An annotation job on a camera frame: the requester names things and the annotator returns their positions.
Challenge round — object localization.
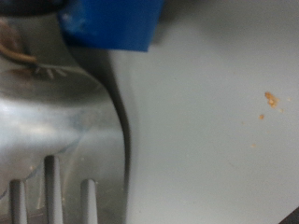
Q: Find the spatula with blue grip block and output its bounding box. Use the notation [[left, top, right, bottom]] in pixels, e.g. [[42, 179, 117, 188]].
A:
[[0, 0, 166, 224]]

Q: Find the silver toaster oven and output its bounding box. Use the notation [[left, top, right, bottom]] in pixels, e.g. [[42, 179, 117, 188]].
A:
[[106, 0, 299, 224]]

